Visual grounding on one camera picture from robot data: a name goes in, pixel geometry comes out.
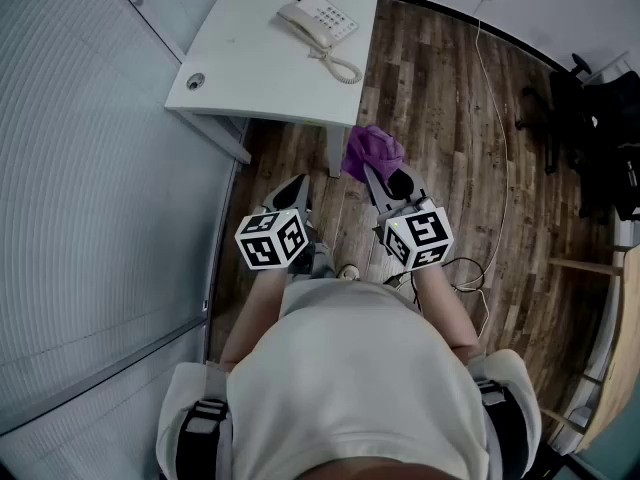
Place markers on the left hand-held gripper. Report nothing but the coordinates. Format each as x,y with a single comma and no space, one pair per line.
272,240

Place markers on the white telephone handset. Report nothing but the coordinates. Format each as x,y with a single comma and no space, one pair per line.
302,25

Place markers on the purple cloth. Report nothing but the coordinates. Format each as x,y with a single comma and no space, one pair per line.
372,150

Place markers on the person's shoe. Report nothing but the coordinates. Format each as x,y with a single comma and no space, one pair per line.
348,271

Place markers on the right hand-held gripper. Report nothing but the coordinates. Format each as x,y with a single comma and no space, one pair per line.
420,238

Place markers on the white desk leg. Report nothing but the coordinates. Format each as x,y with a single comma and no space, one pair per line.
336,150

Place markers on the black office chair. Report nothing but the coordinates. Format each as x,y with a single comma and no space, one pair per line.
595,133

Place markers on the person's right forearm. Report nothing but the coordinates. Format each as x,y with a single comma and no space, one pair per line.
445,308

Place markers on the white window blind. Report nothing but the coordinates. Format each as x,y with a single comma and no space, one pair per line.
170,3
90,193

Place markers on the person's left forearm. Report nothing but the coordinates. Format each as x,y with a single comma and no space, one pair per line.
255,313

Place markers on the person's white shirt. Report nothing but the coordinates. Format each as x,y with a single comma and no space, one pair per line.
350,378

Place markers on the white desk telephone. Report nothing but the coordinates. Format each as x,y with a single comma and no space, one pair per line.
332,18

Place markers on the wooden table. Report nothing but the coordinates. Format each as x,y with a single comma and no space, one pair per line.
622,348

